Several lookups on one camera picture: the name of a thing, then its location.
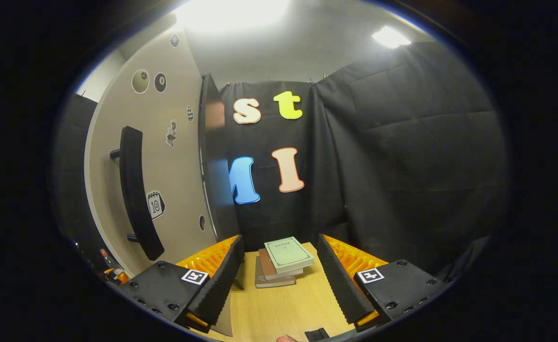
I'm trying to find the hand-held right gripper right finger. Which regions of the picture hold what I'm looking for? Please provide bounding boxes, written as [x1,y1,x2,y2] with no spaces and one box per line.
[316,234,448,333]

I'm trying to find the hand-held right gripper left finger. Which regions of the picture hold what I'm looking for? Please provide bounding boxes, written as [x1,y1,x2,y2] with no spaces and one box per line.
[117,234,245,334]

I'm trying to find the black cabinet door handle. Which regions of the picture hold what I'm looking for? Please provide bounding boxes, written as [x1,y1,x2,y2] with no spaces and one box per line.
[109,126,165,262]

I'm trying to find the dark grey cabinet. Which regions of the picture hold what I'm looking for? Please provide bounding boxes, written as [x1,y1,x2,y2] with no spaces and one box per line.
[198,74,241,290]

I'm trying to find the grey cabinet door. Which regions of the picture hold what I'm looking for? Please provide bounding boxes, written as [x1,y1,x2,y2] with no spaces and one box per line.
[84,28,213,278]

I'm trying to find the brown book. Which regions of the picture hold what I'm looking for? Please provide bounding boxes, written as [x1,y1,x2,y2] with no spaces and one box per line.
[259,248,304,281]

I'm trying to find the green book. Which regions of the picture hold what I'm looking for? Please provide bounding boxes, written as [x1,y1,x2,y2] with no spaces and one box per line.
[264,236,315,275]

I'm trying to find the black backdrop cloth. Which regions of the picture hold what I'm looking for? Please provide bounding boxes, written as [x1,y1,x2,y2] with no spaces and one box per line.
[53,42,508,285]

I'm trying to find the small ceiling light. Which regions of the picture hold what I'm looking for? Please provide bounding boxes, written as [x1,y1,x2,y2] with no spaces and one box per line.
[372,26,412,49]

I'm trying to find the large ceiling light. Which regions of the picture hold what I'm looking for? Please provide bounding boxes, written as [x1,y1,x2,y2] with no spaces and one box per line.
[177,0,291,31]

